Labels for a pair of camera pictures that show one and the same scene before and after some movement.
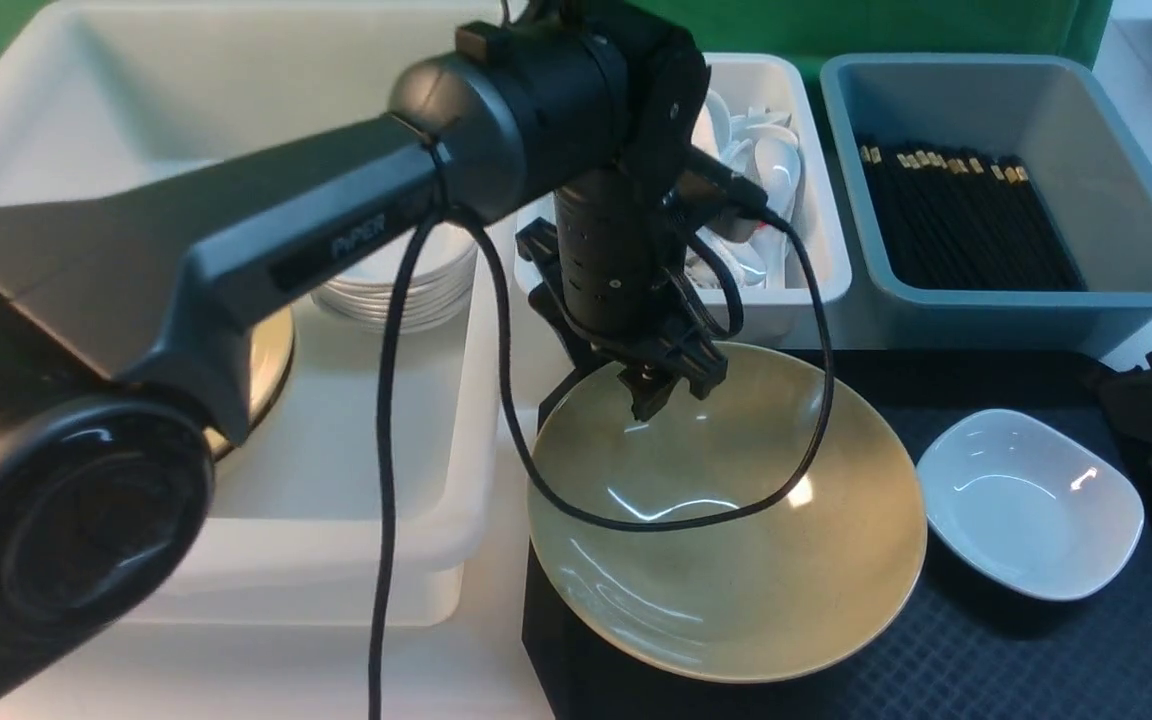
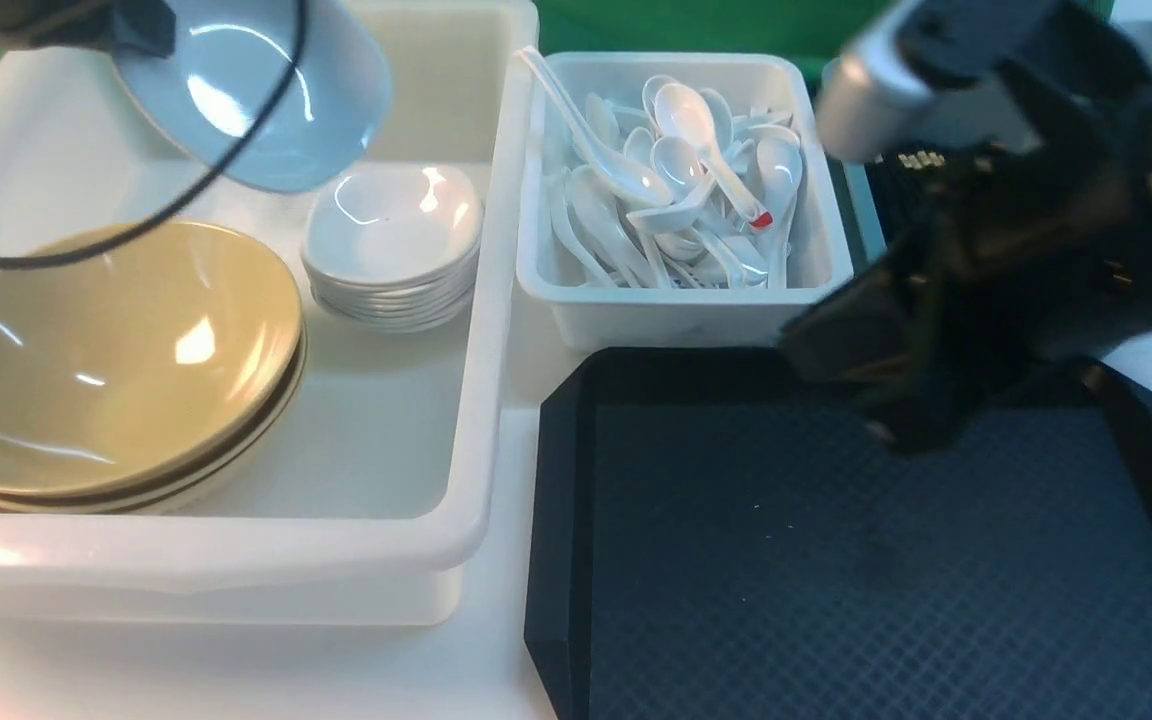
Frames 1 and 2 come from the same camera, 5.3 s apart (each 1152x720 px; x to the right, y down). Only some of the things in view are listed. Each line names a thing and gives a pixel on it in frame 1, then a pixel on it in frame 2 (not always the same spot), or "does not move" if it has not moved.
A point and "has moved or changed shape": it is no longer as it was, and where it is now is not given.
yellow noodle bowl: [788, 591] has moved or changed shape
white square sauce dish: [1026, 505] -> [228, 58]
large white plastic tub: [285, 531] does not move
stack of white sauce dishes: [441, 288] does not move
